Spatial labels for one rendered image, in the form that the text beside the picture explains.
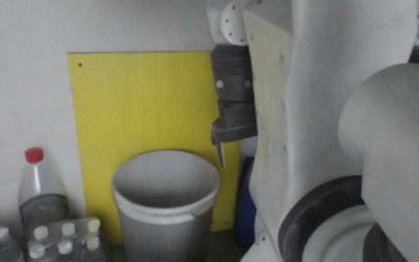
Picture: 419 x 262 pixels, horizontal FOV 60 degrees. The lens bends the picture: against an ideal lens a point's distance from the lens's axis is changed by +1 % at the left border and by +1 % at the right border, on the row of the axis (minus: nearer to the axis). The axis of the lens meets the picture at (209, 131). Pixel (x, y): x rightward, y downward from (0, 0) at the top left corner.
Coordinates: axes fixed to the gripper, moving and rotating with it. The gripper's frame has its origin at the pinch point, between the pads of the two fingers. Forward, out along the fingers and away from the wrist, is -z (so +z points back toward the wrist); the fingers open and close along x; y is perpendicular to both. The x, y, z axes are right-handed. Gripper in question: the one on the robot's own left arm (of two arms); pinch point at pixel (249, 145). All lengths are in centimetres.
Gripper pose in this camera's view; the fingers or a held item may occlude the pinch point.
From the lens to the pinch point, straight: 65.5
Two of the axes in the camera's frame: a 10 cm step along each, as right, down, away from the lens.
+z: -1.5, -8.7, -4.7
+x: 9.7, -2.2, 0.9
